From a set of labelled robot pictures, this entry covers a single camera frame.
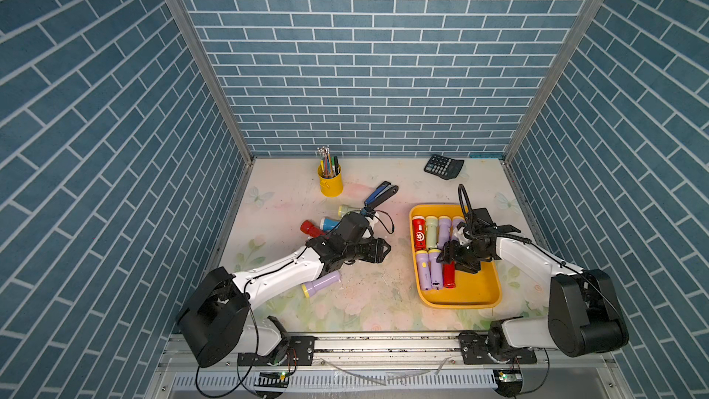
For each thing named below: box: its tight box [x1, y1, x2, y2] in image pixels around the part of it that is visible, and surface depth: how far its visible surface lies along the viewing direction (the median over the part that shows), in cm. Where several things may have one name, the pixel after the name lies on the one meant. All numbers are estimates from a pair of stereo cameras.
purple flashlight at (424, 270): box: [415, 249, 432, 291], surface depth 87 cm
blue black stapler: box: [363, 181, 399, 209], surface depth 110 cm
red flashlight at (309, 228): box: [300, 219, 326, 239], surface depth 97 cm
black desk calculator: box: [423, 153, 465, 181], surface depth 118 cm
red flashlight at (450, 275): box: [443, 260, 457, 290], surface depth 86 cm
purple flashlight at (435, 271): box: [428, 249, 444, 291], surface depth 88 cm
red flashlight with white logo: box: [411, 216, 427, 251], surface depth 96 cm
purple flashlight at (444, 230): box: [438, 216, 452, 249], surface depth 96 cm
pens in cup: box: [316, 145, 340, 179], surface depth 104 cm
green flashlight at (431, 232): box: [425, 216, 439, 250], surface depth 96 cm
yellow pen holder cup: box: [317, 164, 344, 198], surface depth 104 cm
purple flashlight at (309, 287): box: [300, 270, 341, 298], surface depth 84 cm
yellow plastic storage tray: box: [408, 203, 503, 310], surface depth 86 cm
